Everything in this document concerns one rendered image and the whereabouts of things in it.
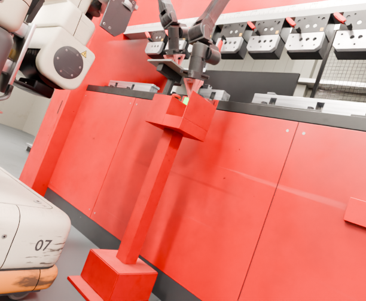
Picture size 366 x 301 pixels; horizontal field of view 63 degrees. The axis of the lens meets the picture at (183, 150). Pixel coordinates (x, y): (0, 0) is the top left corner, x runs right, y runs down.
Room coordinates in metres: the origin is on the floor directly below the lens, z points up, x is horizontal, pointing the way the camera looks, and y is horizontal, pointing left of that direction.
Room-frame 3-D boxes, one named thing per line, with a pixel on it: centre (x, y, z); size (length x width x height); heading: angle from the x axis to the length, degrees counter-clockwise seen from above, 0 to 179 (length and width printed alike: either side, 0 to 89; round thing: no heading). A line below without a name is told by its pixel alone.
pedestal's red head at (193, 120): (1.19, 0.06, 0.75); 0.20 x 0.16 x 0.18; 47
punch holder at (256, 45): (1.38, -0.20, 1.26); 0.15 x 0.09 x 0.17; 47
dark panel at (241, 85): (2.17, -0.10, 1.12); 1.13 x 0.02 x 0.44; 47
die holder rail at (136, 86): (2.01, 0.48, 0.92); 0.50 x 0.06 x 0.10; 47
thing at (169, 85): (1.50, 0.20, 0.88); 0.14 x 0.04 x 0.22; 137
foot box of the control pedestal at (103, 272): (1.17, 0.08, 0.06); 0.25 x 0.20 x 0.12; 137
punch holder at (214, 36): (1.65, 0.09, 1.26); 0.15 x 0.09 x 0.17; 47
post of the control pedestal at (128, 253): (1.19, 0.06, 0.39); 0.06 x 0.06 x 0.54; 47
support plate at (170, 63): (1.53, 0.18, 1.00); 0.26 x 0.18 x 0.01; 137
